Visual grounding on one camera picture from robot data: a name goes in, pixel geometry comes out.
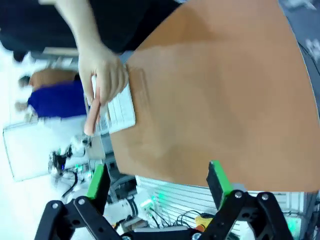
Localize right gripper black finger with green pad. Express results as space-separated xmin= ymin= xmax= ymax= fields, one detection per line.
xmin=199 ymin=159 xmax=295 ymax=240

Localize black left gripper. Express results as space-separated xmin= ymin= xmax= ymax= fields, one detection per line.
xmin=34 ymin=149 xmax=133 ymax=240

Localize pink and white lint roller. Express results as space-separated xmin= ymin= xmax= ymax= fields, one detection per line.
xmin=83 ymin=74 xmax=137 ymax=137

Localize person's left forearm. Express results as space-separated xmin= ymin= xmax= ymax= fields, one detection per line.
xmin=38 ymin=0 xmax=118 ymax=60

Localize person's left hand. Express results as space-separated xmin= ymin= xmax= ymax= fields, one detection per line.
xmin=78 ymin=47 xmax=130 ymax=106

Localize yellow emergency stop box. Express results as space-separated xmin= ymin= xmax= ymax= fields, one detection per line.
xmin=194 ymin=214 xmax=214 ymax=231

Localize white power adapter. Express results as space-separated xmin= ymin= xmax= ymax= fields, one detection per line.
xmin=140 ymin=196 xmax=158 ymax=214

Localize white rectangular tabletop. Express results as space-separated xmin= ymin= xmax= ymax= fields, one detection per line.
xmin=2 ymin=119 xmax=88 ymax=182

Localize person in blue shirt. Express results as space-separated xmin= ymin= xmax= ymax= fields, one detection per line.
xmin=14 ymin=82 xmax=88 ymax=123

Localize person's black T-shirt torso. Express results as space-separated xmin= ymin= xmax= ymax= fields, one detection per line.
xmin=0 ymin=0 xmax=186 ymax=55

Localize black cable bundle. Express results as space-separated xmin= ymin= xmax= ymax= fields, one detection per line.
xmin=147 ymin=209 xmax=201 ymax=230

